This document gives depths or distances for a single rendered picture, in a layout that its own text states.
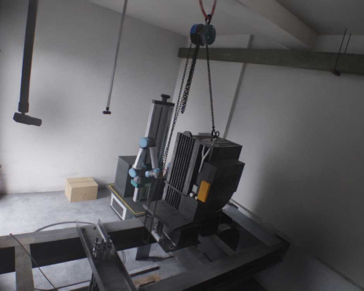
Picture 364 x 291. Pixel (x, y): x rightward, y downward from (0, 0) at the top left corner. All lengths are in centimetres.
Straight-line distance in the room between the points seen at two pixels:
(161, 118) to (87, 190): 164
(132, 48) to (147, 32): 36
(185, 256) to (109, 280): 77
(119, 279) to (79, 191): 224
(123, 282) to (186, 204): 85
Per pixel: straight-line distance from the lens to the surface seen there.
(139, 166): 292
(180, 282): 196
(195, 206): 214
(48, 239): 218
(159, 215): 216
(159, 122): 321
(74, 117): 385
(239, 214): 315
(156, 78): 421
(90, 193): 396
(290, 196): 287
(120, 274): 190
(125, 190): 349
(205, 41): 182
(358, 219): 265
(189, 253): 226
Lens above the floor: 202
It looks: 14 degrees down
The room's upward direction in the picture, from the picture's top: 13 degrees clockwise
